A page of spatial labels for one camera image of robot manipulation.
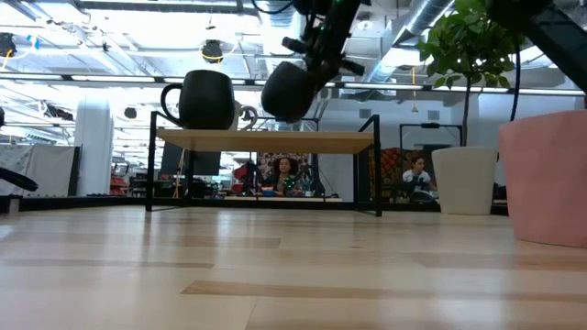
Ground black cable by plant pot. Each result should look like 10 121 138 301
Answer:
509 38 523 123

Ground white partition panel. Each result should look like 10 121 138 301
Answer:
0 144 78 198

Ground white pillar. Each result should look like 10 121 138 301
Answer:
74 96 115 198

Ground pink coffee mug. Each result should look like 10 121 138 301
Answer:
497 109 587 250

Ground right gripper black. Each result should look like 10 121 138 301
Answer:
281 0 368 91

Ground white plant pot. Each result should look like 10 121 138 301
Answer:
430 146 499 216

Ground person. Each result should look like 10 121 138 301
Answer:
268 156 305 197
401 156 437 204

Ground black round ceiling fixture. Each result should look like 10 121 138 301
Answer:
200 39 226 65

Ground wooden shelf riser black legs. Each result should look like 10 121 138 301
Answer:
145 110 383 218

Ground black coffee mug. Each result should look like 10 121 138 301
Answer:
160 69 237 131

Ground dark monitor screen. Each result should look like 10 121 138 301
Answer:
160 141 223 178

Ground black curved bar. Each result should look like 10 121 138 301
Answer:
0 166 39 193

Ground silver ventilation duct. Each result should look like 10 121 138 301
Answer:
365 0 456 84

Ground black aluminium table frame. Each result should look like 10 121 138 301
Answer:
0 194 510 216

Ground green leafy plant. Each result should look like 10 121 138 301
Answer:
415 0 529 149

